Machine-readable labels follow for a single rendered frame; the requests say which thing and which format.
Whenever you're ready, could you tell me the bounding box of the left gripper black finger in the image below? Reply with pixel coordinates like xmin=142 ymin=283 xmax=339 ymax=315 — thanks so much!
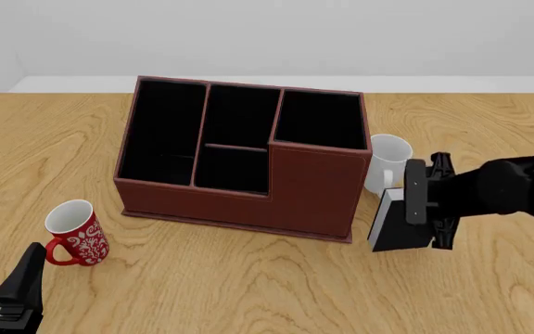
xmin=0 ymin=242 xmax=47 ymax=313

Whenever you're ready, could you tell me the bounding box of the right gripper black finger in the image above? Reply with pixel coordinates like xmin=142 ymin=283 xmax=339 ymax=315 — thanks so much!
xmin=426 ymin=151 xmax=457 ymax=179
xmin=428 ymin=217 xmax=459 ymax=251

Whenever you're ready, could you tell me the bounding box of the red-brown desk caddy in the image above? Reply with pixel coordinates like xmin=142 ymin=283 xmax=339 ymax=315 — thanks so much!
xmin=112 ymin=75 xmax=373 ymax=244

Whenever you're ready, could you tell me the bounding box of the red mug with white pattern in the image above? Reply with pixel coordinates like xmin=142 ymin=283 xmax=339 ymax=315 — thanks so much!
xmin=44 ymin=199 xmax=110 ymax=267

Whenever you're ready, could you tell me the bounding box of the black book with white pages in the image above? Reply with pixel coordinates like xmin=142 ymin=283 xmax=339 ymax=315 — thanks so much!
xmin=367 ymin=186 xmax=436 ymax=253

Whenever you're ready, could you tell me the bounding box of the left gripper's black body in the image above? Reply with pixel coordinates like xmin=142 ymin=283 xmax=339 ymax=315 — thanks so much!
xmin=0 ymin=304 xmax=45 ymax=334

